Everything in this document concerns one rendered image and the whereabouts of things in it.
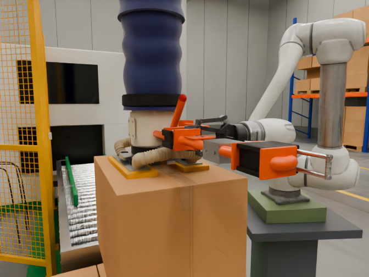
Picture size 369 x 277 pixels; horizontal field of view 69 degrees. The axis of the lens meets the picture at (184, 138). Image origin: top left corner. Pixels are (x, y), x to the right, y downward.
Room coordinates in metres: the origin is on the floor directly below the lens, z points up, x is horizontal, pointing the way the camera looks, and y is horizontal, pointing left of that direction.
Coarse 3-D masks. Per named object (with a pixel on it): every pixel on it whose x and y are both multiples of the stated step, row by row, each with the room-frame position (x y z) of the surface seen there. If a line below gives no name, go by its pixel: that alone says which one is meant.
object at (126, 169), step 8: (112, 160) 1.01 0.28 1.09; (120, 160) 0.97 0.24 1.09; (128, 160) 0.97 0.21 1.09; (120, 168) 0.87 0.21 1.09; (128, 168) 0.84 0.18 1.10; (144, 168) 0.84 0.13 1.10; (152, 168) 0.86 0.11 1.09; (128, 176) 0.79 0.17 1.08; (136, 176) 0.80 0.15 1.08; (144, 176) 0.81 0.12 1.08
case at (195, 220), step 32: (96, 160) 1.09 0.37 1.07; (96, 192) 1.14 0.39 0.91; (128, 192) 0.66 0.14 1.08; (160, 192) 0.69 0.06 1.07; (192, 192) 0.73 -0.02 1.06; (224, 192) 0.77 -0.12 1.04; (128, 224) 0.65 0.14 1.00; (160, 224) 0.69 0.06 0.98; (192, 224) 0.73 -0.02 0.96; (224, 224) 0.77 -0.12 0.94; (128, 256) 0.65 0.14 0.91; (160, 256) 0.69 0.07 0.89; (192, 256) 0.72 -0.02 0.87; (224, 256) 0.77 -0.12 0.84
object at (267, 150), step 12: (240, 144) 0.47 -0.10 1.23; (252, 144) 0.46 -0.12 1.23; (264, 144) 0.46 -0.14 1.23; (276, 144) 0.46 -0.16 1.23; (240, 156) 0.48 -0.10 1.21; (252, 156) 0.45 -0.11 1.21; (264, 156) 0.41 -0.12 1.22; (276, 156) 0.42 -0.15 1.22; (240, 168) 0.47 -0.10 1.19; (252, 168) 0.45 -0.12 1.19; (264, 168) 0.41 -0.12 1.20
